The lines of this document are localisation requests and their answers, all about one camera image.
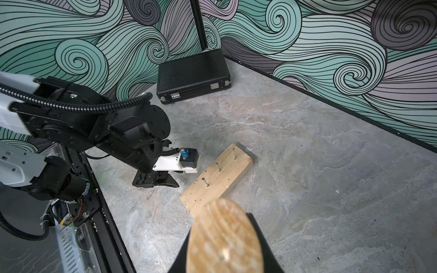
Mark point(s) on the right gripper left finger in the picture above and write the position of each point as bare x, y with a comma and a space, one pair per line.
179, 265

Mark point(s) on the wooden handle claw hammer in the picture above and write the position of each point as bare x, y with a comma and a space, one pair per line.
223, 240

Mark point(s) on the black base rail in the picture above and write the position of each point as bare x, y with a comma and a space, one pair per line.
101, 246

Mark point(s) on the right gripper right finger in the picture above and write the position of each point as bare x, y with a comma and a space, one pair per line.
270, 263

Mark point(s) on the black case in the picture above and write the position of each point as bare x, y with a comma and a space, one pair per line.
193, 76

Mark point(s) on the white slotted cable duct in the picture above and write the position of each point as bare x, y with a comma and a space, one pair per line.
69, 251

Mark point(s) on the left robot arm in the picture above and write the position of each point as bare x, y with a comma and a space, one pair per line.
133, 131

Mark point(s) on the wooden board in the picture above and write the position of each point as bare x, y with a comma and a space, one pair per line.
197, 195

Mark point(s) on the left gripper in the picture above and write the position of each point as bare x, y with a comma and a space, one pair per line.
150, 178

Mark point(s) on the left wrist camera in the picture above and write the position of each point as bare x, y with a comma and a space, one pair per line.
178, 160

